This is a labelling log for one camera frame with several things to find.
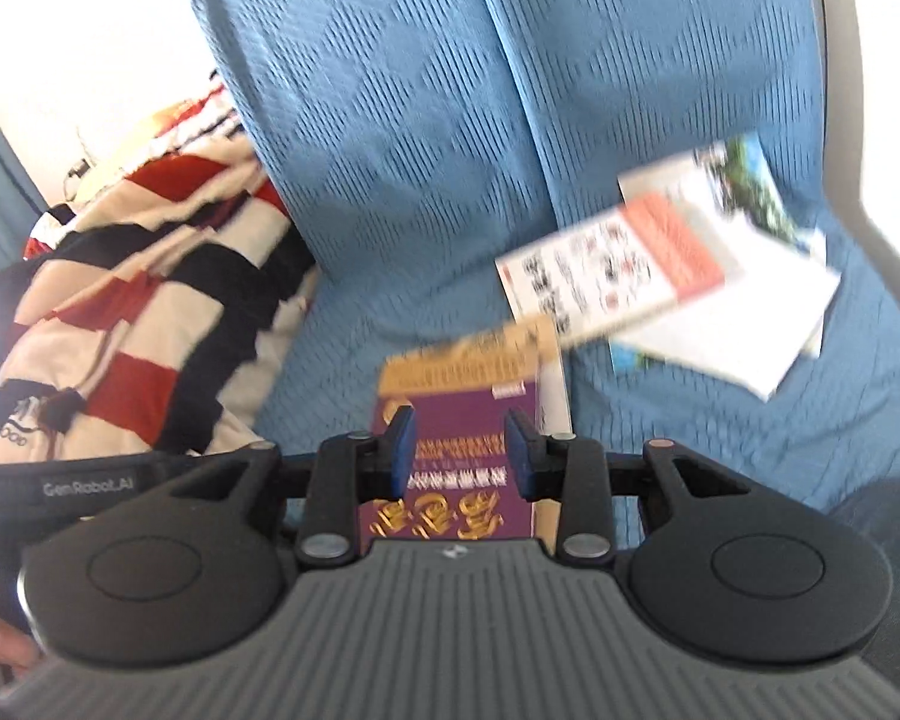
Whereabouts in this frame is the teal curtain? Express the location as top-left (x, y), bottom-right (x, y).
top-left (0, 79), bottom-right (50, 271)

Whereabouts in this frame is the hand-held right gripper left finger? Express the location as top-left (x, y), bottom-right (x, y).
top-left (161, 405), bottom-right (419, 566)

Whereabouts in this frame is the white book orange spine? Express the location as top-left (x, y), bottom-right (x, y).
top-left (493, 191), bottom-right (745, 352)

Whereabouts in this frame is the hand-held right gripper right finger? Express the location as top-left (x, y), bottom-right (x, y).
top-left (504, 409), bottom-right (762, 568)

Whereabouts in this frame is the person's left hand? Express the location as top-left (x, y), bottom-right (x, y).
top-left (0, 604), bottom-right (42, 672)

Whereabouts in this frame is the white back notebook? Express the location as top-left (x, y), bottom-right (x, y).
top-left (607, 236), bottom-right (842, 403)

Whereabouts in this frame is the red black striped blanket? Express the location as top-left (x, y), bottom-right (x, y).
top-left (0, 82), bottom-right (322, 466)

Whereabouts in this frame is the purple and yellow book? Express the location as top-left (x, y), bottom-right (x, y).
top-left (358, 317), bottom-right (560, 550)

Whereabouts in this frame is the blue textured sofa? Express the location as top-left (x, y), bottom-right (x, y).
top-left (190, 0), bottom-right (900, 563)

